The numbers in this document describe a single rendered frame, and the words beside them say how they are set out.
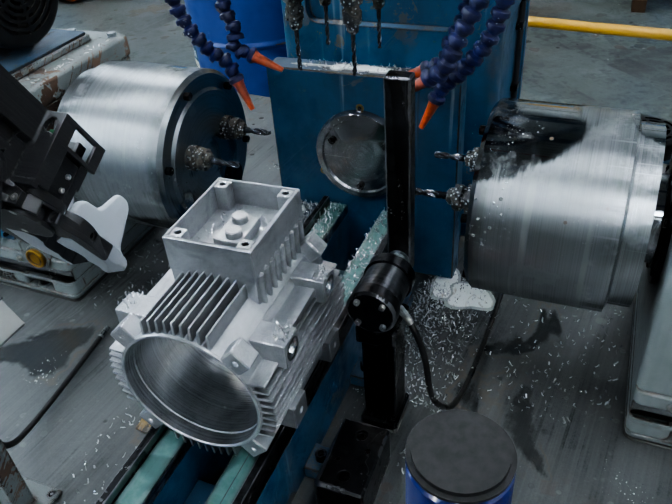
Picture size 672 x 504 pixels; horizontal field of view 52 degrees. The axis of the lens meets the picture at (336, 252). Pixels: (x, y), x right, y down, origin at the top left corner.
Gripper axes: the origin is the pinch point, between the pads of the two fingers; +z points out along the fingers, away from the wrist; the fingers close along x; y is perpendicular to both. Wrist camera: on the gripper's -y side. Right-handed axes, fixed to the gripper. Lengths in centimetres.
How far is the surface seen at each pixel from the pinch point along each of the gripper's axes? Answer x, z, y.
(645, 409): -51, 42, 8
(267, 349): -13.9, 10.8, -1.6
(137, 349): 0.9, 12.7, -4.5
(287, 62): 6, 29, 45
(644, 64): -54, 282, 252
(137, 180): 19.1, 24.3, 19.6
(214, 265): -6.6, 8.4, 4.8
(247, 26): 95, 141, 143
